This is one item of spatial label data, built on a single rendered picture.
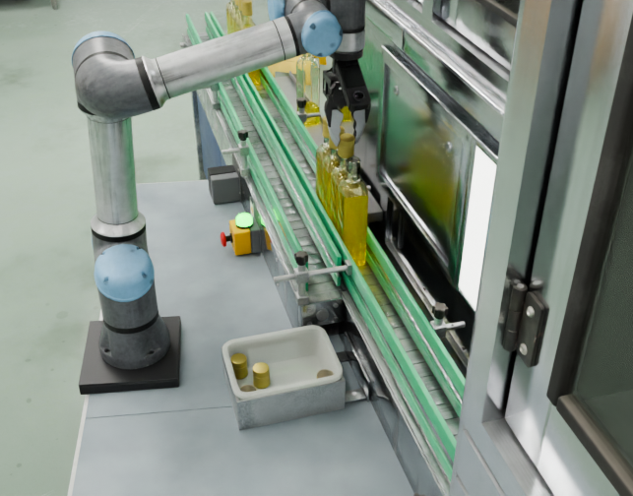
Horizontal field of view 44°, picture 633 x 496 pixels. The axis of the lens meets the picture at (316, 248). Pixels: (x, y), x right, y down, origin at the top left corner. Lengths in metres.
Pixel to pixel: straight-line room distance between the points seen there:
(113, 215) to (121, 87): 0.36
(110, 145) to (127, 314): 0.34
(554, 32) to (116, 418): 1.33
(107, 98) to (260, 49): 0.28
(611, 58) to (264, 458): 1.21
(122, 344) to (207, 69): 0.62
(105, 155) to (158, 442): 0.57
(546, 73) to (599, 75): 0.04
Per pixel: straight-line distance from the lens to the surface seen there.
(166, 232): 2.21
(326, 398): 1.62
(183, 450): 1.60
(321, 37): 1.45
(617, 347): 0.54
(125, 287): 1.62
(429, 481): 1.41
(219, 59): 1.44
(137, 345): 1.71
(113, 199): 1.68
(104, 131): 1.61
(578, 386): 0.59
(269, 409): 1.60
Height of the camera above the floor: 1.93
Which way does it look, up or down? 34 degrees down
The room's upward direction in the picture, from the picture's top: straight up
